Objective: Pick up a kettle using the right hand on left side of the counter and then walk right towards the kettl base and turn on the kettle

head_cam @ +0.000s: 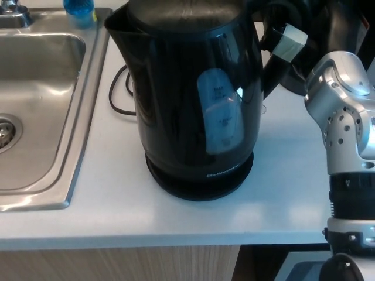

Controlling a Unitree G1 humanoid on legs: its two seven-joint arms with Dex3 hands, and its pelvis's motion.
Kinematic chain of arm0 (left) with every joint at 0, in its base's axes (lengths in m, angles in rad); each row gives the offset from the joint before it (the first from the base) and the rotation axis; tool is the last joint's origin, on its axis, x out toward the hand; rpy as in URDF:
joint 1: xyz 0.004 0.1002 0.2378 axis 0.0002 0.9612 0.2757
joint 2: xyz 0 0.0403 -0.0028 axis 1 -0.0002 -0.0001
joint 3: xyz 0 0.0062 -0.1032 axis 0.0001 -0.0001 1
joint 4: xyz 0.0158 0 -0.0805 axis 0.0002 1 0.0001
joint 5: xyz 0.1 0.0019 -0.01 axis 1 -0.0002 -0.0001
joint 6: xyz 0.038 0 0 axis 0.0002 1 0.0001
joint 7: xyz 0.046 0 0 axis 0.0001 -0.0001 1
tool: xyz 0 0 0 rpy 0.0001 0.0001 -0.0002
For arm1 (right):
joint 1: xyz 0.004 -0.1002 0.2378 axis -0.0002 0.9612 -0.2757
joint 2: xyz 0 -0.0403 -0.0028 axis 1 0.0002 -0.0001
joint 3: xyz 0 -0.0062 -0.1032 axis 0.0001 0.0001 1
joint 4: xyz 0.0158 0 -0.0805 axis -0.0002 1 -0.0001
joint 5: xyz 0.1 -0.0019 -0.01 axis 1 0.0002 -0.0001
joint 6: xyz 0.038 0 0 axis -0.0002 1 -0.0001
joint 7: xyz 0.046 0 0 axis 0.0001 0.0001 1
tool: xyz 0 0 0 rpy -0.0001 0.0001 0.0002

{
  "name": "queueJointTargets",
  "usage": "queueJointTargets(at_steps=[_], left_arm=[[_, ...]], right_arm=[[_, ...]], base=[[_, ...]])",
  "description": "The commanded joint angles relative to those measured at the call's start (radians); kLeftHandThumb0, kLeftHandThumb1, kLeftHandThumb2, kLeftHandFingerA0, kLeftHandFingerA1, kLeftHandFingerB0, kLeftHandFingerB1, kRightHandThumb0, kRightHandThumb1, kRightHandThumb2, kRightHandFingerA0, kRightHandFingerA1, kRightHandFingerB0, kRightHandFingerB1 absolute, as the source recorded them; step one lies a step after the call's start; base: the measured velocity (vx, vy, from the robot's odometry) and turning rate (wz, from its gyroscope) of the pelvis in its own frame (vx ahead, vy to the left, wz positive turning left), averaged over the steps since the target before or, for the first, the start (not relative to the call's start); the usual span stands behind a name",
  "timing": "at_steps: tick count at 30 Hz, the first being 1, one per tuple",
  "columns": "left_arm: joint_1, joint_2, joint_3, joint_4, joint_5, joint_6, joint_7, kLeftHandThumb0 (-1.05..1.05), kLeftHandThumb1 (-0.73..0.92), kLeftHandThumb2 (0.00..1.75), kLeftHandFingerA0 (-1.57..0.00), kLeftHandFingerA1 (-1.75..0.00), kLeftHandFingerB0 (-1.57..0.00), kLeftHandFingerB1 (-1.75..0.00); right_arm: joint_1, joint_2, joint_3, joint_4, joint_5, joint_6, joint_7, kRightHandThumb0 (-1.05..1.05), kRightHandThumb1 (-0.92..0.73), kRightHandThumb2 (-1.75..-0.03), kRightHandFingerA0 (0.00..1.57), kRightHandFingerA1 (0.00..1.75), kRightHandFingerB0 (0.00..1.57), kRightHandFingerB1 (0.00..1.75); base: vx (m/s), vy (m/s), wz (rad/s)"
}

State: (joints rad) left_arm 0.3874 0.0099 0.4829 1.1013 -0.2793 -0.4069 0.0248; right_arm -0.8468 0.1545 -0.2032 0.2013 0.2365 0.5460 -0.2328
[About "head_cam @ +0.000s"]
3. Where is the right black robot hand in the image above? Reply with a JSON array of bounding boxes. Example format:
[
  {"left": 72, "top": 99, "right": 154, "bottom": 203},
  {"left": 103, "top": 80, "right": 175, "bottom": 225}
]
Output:
[{"left": 257, "top": 0, "right": 367, "bottom": 70}]

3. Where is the black electric kettle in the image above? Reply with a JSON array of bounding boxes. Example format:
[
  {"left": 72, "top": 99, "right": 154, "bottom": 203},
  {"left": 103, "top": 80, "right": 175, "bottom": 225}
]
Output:
[{"left": 104, "top": 0, "right": 294, "bottom": 188}]

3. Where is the round black kettle base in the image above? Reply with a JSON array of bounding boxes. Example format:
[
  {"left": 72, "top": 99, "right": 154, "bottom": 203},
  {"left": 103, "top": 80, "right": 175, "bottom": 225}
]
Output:
[{"left": 145, "top": 151, "right": 254, "bottom": 201}]

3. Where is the blue dish soap bottle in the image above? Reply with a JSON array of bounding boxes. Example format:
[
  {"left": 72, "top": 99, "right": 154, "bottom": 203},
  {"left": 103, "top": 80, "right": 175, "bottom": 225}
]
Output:
[{"left": 63, "top": 0, "right": 98, "bottom": 30}]

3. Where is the stainless steel sink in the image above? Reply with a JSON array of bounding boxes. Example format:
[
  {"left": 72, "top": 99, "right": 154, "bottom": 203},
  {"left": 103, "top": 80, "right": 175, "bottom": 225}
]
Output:
[{"left": 0, "top": 7, "right": 114, "bottom": 212}]

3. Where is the chrome faucet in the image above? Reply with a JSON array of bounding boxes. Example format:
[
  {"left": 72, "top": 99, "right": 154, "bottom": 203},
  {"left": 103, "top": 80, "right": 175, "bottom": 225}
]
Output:
[{"left": 0, "top": 0, "right": 33, "bottom": 29}]

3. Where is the wooden cabinet door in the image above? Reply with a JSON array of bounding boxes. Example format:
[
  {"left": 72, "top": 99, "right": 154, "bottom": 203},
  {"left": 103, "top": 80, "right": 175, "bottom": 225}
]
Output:
[{"left": 0, "top": 245, "right": 241, "bottom": 281}]

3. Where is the metal sink drain strainer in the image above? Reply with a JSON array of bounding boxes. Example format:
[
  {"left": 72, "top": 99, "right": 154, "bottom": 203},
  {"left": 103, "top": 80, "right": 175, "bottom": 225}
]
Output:
[{"left": 0, "top": 113, "right": 24, "bottom": 155}]

